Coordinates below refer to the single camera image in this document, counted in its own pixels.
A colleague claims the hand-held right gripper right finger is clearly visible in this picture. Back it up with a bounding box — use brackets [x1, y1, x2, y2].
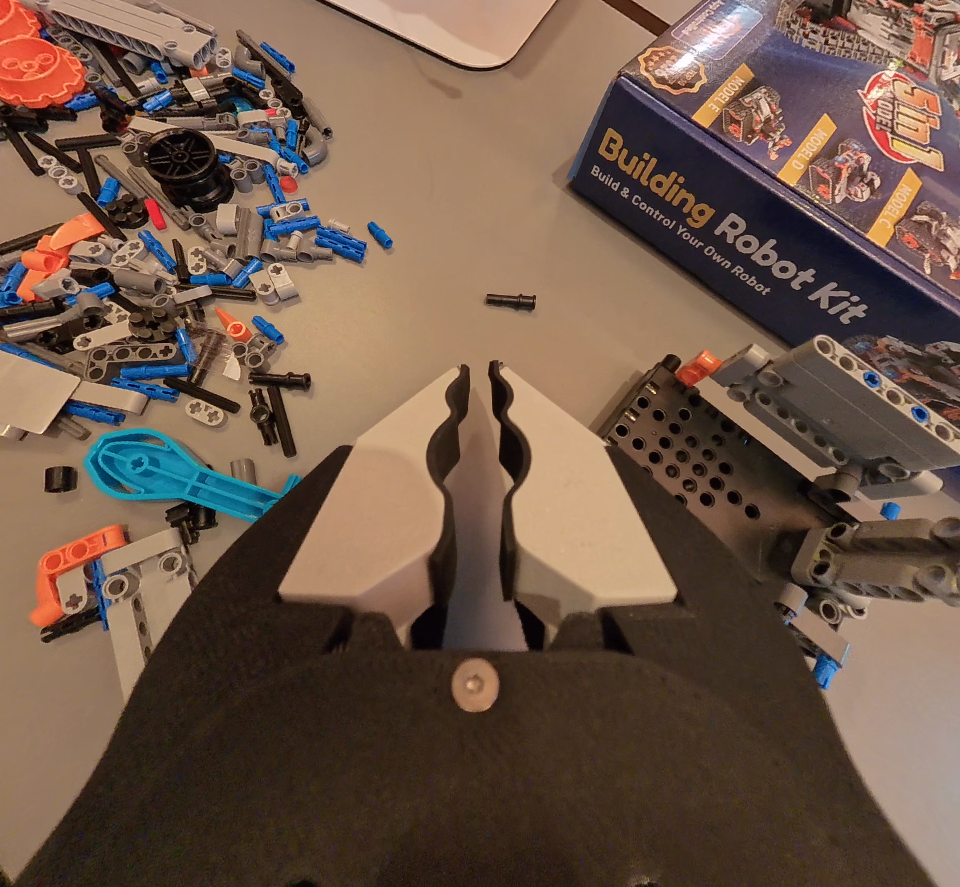
[491, 362, 678, 648]

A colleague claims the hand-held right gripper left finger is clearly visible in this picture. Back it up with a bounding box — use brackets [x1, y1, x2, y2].
[279, 365, 471, 648]

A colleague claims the turquoise connector piece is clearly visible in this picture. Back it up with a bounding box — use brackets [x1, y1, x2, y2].
[84, 430, 304, 525]

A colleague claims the pile of plastic building pieces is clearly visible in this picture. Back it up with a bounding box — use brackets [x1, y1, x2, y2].
[0, 0, 396, 456]

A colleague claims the small black machine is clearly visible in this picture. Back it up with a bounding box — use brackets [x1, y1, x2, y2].
[593, 332, 960, 690]

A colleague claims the white panel piece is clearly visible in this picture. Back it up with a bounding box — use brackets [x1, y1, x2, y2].
[0, 355, 84, 441]

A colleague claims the black spoked wheel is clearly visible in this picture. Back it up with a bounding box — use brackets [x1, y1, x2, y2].
[143, 130, 223, 206]

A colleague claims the blue cardboard kit box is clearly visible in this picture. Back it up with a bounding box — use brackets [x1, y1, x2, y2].
[567, 0, 960, 378]

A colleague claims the grey frame with orange bracket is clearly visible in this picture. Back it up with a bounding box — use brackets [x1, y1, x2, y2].
[30, 523, 199, 701]

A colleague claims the long grey frame piece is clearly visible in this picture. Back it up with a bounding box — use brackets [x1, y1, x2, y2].
[18, 0, 217, 74]

